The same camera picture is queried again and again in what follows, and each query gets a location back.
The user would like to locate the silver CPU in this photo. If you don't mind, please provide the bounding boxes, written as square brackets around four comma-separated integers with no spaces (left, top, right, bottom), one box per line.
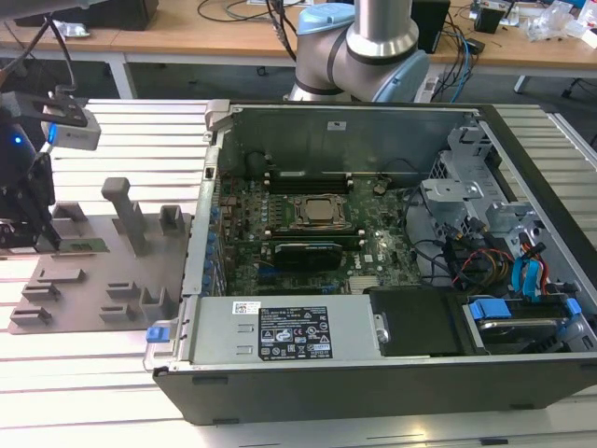
[305,198,341,220]

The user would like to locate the grey power supply unit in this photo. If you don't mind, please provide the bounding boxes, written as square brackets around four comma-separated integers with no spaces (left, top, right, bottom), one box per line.
[188,293,379,365]

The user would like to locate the clear plastic bags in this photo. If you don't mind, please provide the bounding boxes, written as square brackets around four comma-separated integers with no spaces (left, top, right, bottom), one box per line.
[520,0,597,48]

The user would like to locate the installed green RAM stick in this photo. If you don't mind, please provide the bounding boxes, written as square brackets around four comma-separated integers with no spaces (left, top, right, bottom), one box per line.
[270,170,351,181]

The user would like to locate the braided desk cable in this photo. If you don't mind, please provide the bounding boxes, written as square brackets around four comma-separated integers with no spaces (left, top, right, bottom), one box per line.
[265,0,299,62]

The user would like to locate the red flat wire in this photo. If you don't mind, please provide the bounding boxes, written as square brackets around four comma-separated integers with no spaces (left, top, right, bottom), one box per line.
[521,237,554,295]

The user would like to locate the blue hanging cable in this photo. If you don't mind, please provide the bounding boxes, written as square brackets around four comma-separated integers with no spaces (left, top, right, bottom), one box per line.
[450,22,472,102]

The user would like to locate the white power strip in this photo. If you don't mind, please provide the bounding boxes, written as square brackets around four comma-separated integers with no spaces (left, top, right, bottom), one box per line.
[417,77,442,102]

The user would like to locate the black camera cable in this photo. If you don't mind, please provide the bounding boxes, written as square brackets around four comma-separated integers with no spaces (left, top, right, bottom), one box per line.
[0,13,78,94]

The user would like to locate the black graphics card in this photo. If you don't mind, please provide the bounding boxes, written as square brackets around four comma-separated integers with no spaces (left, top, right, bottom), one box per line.
[272,240,344,271]

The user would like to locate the black open PC case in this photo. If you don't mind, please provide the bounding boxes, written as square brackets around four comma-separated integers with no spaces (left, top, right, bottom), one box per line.
[143,98,597,427]

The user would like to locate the wide black box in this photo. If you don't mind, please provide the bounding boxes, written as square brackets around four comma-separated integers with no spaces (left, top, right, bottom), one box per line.
[13,0,160,32]

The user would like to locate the black cup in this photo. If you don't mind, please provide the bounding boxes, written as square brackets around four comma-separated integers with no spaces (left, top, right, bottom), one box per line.
[474,5,504,35]

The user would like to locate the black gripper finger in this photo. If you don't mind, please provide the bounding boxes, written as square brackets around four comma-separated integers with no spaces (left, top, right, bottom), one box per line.
[0,220,42,250]
[21,151,62,255]

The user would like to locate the green motherboard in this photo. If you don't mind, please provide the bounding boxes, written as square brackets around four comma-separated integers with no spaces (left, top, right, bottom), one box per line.
[216,175,421,296]

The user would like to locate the grey parts rack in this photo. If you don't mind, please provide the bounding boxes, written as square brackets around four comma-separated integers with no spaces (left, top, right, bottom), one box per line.
[7,176,195,336]

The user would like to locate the blue flat wire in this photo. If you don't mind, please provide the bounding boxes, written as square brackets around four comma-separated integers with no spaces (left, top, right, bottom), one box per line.
[511,256,549,300]

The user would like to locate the black RAM slot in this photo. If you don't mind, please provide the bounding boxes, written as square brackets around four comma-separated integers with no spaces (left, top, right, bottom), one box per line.
[264,227,363,239]
[265,179,354,195]
[266,235,366,249]

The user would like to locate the black looped wire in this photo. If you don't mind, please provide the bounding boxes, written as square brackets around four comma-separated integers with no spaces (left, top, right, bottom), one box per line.
[403,186,449,286]

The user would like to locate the wooden desk white legs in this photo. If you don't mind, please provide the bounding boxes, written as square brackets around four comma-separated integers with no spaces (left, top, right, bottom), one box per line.
[0,0,597,99]

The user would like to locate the metal socket cover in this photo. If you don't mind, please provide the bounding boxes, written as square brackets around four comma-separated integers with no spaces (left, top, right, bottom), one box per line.
[291,193,355,230]

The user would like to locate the tall black box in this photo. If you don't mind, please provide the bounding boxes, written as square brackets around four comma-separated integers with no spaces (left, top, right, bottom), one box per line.
[410,0,451,55]

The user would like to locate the silver metal drive cage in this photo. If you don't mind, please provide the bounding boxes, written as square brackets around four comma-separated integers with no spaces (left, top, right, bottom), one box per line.
[419,123,547,262]

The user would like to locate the blue case latch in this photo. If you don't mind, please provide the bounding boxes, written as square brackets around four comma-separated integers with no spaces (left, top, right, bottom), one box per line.
[146,321,170,344]

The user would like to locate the hard disk in blue carrier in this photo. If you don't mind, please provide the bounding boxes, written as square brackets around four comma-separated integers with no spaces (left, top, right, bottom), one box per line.
[461,296,582,358]

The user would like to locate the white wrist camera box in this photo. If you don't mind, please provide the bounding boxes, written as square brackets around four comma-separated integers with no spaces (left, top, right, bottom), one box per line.
[13,86,102,151]

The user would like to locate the black plastic shroud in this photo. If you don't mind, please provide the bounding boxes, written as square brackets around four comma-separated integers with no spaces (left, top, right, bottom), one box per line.
[363,287,467,358]

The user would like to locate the red yellow wire bundle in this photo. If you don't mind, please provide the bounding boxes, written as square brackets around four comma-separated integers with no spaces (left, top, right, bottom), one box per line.
[459,249,512,286]

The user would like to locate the silver finned heat sink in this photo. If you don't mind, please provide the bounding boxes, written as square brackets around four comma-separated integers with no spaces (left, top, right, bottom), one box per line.
[349,274,388,295]

